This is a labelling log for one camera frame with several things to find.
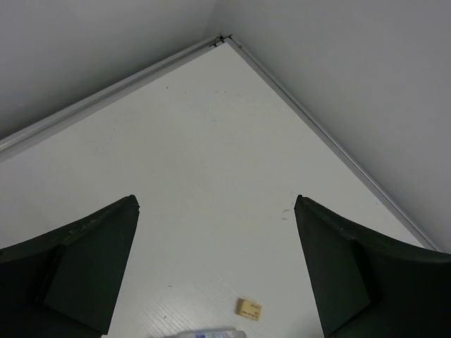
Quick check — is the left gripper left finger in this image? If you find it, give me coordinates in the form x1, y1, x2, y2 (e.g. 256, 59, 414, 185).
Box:
1, 195, 140, 337

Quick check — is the clear blue glue bottle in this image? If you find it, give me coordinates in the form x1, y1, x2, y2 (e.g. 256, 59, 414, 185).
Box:
175, 327, 247, 338

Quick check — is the right aluminium frame rail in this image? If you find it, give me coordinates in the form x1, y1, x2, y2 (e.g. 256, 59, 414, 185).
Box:
217, 35, 445, 252

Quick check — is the back aluminium frame rail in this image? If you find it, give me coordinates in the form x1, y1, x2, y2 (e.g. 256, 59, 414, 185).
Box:
1, 35, 225, 162

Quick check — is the small yellow eraser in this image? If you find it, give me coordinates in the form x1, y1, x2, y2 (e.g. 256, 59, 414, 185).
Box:
235, 298, 262, 321

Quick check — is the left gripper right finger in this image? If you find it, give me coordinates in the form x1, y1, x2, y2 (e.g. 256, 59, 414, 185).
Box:
295, 196, 450, 337

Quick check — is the aluminium frame rail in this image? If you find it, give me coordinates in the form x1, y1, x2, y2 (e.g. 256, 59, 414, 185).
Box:
1, 35, 225, 162
217, 35, 445, 252

